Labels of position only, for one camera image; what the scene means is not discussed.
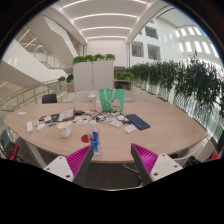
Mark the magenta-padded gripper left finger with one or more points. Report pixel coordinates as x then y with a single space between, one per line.
78 160

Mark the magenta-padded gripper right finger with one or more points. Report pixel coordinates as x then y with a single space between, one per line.
146 160

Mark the clear blue-labelled water bottle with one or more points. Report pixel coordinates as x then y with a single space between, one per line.
94 138

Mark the white ceramic mug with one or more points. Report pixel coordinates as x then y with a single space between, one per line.
64 130

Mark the white plastic packet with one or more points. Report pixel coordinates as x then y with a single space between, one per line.
116 123
130 128

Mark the colourful sticker sheet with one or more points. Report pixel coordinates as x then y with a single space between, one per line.
79 120

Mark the small teal box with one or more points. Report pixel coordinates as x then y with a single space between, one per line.
52 124

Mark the open paper booklet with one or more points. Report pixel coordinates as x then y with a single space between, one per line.
66 114

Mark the black wallet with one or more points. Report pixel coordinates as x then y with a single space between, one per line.
79 112

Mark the black notebook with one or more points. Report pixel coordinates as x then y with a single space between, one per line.
54 117

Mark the white computer mouse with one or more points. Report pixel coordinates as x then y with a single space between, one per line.
40 127

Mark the dark red phone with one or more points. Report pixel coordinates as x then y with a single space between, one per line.
42 118

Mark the clear white-lidded shaker bottle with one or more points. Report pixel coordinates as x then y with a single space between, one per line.
91 103

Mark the white power strip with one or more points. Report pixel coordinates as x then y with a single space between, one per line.
29 127

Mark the white chair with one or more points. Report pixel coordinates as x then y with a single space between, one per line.
81 97

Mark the green tote bag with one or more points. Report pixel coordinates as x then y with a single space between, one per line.
106 100

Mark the red and black chair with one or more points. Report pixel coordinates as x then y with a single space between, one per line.
8 146

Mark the low planter with plants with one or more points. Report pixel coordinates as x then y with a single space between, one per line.
123 77

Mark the white cabinet with plants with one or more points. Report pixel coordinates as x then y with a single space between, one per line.
93 75

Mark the row of green hedge plants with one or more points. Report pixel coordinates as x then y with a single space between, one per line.
196 83

